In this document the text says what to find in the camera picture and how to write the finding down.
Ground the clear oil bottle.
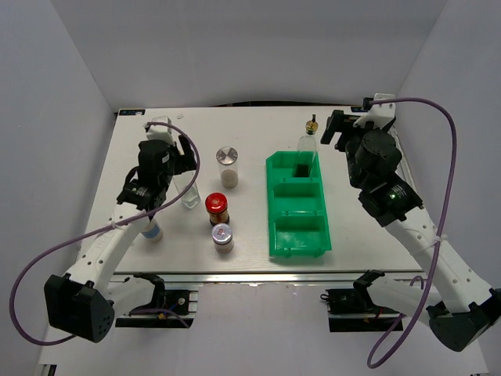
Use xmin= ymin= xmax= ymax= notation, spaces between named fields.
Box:
xmin=151 ymin=116 xmax=200 ymax=209

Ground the dark sauce glass bottle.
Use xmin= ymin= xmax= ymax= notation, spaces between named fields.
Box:
xmin=293 ymin=114 xmax=319 ymax=178

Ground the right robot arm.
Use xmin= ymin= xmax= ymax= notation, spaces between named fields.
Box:
xmin=320 ymin=110 xmax=500 ymax=352

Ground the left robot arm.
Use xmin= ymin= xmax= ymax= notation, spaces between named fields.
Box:
xmin=44 ymin=135 xmax=198 ymax=343

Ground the right table logo sticker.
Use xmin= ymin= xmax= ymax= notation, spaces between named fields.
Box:
xmin=350 ymin=106 xmax=368 ymax=113

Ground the table logo sticker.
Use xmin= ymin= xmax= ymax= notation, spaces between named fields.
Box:
xmin=350 ymin=106 xmax=368 ymax=113
xmin=118 ymin=109 xmax=146 ymax=116

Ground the silver lid spice jar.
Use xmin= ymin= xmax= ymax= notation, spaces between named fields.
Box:
xmin=215 ymin=146 xmax=239 ymax=189

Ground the red lid sauce jar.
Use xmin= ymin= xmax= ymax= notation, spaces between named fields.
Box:
xmin=204 ymin=192 xmax=230 ymax=226

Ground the blue label white jar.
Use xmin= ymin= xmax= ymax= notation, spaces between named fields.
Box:
xmin=141 ymin=219 xmax=163 ymax=242

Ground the left table logo sticker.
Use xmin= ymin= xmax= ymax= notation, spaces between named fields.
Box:
xmin=118 ymin=109 xmax=146 ymax=116

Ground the small silver lid jar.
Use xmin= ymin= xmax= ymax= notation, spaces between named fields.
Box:
xmin=211 ymin=223 xmax=234 ymax=254

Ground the green divided bin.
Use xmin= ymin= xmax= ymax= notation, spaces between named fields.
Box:
xmin=265 ymin=151 xmax=332 ymax=262

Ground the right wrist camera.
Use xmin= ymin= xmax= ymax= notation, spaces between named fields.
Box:
xmin=354 ymin=93 xmax=395 ymax=129

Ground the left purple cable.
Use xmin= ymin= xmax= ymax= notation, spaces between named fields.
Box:
xmin=9 ymin=121 xmax=201 ymax=346

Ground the purple cable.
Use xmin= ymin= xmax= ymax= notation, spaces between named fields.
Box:
xmin=9 ymin=121 xmax=201 ymax=346
xmin=366 ymin=97 xmax=458 ymax=369

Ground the right aluminium rail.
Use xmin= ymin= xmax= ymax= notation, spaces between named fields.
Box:
xmin=389 ymin=127 xmax=416 ymax=189

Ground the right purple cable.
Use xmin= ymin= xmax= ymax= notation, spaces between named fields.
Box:
xmin=366 ymin=97 xmax=458 ymax=369

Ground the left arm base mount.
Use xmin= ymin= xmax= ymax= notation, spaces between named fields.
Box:
xmin=115 ymin=273 xmax=199 ymax=329

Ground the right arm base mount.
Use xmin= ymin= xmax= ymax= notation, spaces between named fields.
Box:
xmin=320 ymin=288 xmax=399 ymax=333

